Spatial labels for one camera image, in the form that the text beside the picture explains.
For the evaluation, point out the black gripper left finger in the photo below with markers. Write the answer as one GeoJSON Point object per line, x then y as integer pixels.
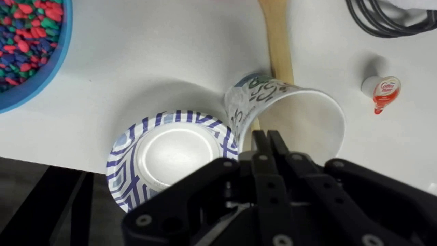
{"type": "Point", "coordinates": [205, 205]}

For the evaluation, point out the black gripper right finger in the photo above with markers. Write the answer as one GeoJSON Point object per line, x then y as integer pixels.
{"type": "Point", "coordinates": [346, 205]}

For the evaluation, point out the swirl patterned paper coffee cup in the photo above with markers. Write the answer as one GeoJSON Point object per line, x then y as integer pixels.
{"type": "Point", "coordinates": [300, 117]}

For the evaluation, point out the small red creamer cup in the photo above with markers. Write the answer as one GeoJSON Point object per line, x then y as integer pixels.
{"type": "Point", "coordinates": [384, 88]}

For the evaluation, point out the blue patterned paper plate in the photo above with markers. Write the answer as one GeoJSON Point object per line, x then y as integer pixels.
{"type": "Point", "coordinates": [172, 150]}

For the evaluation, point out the wooden slotted spatula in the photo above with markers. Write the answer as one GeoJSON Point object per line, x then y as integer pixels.
{"type": "Point", "coordinates": [279, 41]}

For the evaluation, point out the blue plastic bowl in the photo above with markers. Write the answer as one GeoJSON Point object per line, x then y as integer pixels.
{"type": "Point", "coordinates": [49, 86]}

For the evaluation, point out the colourful candy pieces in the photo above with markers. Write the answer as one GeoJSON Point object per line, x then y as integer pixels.
{"type": "Point", "coordinates": [27, 41]}

